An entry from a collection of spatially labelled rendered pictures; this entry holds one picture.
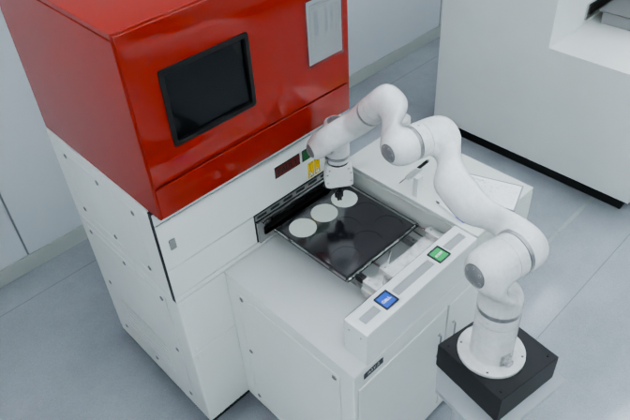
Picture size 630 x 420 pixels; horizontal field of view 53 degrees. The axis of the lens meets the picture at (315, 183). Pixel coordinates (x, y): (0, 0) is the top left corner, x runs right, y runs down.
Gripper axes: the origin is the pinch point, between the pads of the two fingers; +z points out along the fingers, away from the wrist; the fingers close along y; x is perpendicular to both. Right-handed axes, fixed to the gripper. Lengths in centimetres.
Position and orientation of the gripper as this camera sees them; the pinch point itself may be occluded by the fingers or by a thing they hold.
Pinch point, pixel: (338, 193)
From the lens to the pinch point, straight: 228.7
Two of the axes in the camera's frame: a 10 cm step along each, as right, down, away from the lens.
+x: -1.5, -6.2, 7.7
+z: 0.5, 7.7, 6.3
